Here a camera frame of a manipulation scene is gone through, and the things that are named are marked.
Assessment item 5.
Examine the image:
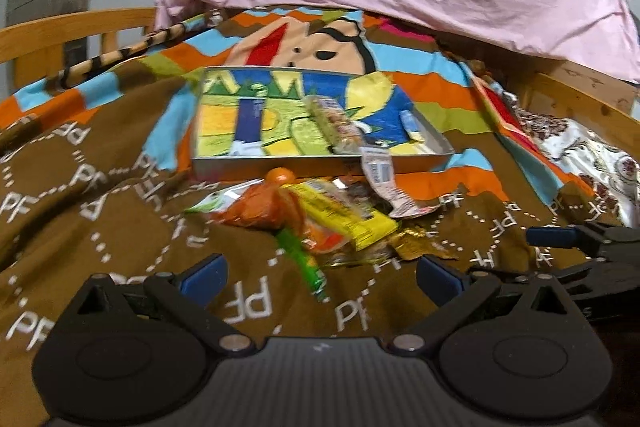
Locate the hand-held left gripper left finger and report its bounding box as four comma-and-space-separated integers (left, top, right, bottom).
59, 253, 256, 354

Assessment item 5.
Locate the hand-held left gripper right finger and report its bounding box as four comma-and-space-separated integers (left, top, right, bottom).
388, 254, 585, 353

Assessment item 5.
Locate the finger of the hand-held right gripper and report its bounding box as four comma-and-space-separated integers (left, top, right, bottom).
526, 222, 640, 261
501, 257, 640, 309

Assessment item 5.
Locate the gold foil wrapper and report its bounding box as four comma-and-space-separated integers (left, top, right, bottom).
387, 227, 458, 263

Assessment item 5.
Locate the green rimmed snack packet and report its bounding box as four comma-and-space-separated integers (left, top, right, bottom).
185, 192, 241, 215

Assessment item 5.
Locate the green stick snack packet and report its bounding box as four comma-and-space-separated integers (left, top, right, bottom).
272, 227, 331, 303

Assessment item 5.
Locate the clear packet with brown snack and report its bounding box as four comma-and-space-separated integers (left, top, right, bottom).
335, 179, 393, 215

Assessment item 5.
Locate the white coded snack packet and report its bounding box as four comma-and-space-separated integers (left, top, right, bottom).
360, 146, 436, 219

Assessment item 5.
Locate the orange snack packet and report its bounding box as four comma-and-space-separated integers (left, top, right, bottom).
210, 182, 306, 240

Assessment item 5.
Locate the floral cloth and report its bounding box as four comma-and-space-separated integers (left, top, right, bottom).
515, 107, 640, 228

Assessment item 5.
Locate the yellow snack packet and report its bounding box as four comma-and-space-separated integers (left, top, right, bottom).
282, 179, 398, 253

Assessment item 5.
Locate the clear biscuit packet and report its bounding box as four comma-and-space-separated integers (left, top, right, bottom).
300, 227, 396, 268

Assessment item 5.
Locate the brown printed blanket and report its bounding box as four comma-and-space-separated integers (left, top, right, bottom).
0, 4, 640, 427

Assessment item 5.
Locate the clear nut bar packet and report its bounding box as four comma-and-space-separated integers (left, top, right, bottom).
302, 96, 366, 155

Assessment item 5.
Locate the tiger striped cloth strip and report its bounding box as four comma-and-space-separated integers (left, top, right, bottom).
47, 19, 188, 90

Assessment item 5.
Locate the wooden bed frame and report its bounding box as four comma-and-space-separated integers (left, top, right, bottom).
0, 7, 640, 128

